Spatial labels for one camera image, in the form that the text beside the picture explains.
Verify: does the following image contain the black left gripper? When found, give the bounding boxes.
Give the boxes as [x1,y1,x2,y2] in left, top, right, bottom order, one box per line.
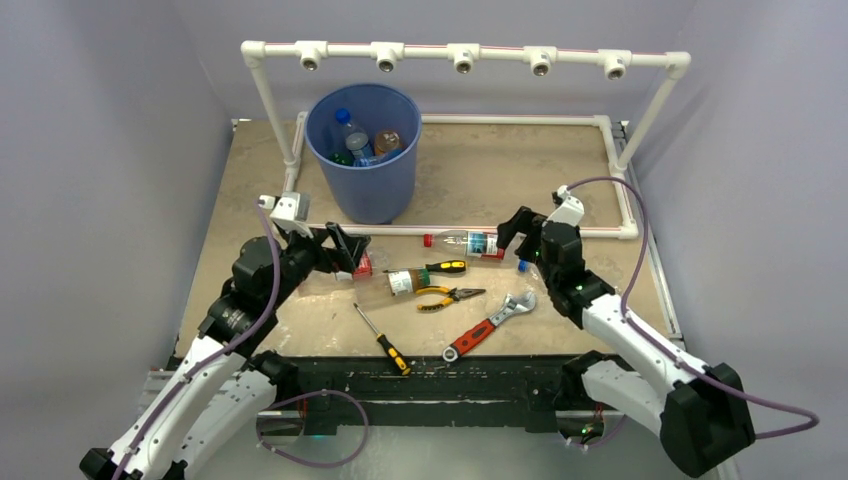
[267,220,368,309]

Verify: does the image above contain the red cap crushed bottle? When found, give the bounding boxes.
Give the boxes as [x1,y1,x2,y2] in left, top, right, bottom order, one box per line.
[334,249,390,282]

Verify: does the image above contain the red label clear bottle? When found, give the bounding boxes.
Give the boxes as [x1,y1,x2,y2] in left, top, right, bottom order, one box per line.
[423,230,505,260]

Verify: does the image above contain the green plastic bottle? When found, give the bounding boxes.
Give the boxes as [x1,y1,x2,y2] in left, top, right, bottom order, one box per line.
[329,152,355,166]

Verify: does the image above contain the blue label crushed bottle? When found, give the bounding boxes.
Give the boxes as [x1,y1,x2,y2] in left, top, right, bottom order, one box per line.
[354,149,403,168]

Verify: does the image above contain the short orange juice bottle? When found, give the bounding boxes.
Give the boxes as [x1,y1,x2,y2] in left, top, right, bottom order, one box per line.
[373,130,405,156]

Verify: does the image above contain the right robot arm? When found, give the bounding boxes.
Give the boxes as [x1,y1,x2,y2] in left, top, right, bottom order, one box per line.
[497,207,755,478]

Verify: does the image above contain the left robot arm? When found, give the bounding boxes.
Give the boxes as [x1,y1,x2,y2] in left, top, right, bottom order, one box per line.
[79,222,371,479]

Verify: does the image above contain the blue plastic bin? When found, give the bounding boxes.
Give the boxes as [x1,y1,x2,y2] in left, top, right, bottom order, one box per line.
[305,83,423,224]

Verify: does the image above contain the white label amber bottle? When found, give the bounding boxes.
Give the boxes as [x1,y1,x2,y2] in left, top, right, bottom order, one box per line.
[355,268,431,300]

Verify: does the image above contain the red adjustable wrench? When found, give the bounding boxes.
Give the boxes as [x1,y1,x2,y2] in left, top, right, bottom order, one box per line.
[442,291,537,363]

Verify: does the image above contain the yellow black screwdriver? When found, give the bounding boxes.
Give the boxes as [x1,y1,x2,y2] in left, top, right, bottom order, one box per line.
[353,303,411,376]

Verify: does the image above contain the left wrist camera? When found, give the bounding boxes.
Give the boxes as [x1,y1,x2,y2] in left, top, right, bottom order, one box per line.
[257,191,313,240]

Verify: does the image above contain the yellow handle pliers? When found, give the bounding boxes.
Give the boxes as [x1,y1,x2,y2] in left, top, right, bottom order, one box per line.
[415,260,487,313]

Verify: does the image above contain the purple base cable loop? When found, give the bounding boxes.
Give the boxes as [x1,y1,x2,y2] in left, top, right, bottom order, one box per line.
[254,389,370,470]

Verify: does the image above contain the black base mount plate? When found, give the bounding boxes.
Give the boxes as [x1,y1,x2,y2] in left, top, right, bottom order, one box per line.
[165,354,684,435]

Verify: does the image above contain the white PVC pipe frame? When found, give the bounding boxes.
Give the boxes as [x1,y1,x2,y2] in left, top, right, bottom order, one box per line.
[240,39,692,240]

